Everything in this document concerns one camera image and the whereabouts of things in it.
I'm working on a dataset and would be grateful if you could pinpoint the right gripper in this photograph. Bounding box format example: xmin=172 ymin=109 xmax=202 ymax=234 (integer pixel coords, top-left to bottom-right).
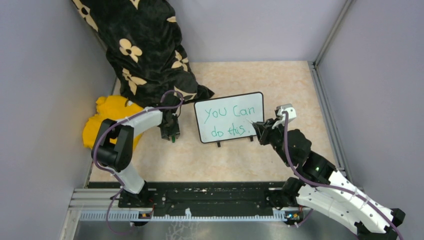
xmin=253 ymin=116 xmax=294 ymax=167

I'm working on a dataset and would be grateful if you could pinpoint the white whiteboard black frame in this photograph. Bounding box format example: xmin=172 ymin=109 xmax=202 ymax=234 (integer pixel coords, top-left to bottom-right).
xmin=193 ymin=91 xmax=265 ymax=145

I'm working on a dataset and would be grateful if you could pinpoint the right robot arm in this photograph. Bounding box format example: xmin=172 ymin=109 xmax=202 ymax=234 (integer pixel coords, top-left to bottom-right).
xmin=252 ymin=119 xmax=406 ymax=240

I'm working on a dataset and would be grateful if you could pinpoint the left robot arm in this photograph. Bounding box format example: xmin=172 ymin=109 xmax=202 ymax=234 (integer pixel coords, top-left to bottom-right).
xmin=91 ymin=92 xmax=184 ymax=207

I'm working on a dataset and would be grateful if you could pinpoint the yellow cloth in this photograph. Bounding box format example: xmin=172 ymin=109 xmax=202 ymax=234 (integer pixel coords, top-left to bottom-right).
xmin=82 ymin=95 xmax=144 ymax=149

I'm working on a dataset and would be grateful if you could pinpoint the black floral blanket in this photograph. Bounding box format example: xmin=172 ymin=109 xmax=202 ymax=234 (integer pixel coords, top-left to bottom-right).
xmin=73 ymin=0 xmax=214 ymax=107

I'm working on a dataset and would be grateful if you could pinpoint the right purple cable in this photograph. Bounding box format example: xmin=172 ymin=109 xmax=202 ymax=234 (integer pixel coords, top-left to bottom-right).
xmin=281 ymin=110 xmax=405 ymax=240

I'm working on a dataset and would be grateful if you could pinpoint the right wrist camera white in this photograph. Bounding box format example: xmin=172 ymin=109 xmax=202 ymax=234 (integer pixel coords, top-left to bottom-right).
xmin=272 ymin=103 xmax=297 ymax=129

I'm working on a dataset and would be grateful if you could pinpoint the aluminium frame rail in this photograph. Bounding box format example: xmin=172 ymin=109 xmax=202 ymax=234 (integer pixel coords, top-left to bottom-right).
xmin=308 ymin=0 xmax=356 ymax=181

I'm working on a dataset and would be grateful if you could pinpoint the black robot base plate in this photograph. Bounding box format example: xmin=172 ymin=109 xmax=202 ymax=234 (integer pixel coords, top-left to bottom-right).
xmin=112 ymin=180 xmax=299 ymax=218

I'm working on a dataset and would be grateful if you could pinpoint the white slotted cable duct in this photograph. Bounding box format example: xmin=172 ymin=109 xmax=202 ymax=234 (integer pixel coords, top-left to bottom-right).
xmin=79 ymin=208 xmax=308 ymax=225

